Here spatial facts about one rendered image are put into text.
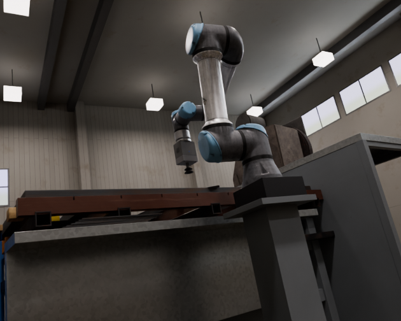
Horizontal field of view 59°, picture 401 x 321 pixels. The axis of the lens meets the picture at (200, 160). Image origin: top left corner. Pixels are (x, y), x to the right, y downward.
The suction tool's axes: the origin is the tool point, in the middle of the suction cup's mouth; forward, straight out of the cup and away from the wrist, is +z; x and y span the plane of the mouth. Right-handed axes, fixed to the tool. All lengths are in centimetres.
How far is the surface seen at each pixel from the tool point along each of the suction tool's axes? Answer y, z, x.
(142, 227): 41, 29, 24
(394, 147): -122, -5, 43
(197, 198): 1.9, 14.1, 5.5
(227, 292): -2, 55, 9
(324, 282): -77, 62, 2
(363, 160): -87, 4, 39
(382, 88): -1028, -413, -275
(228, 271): -4.5, 46.7, 9.0
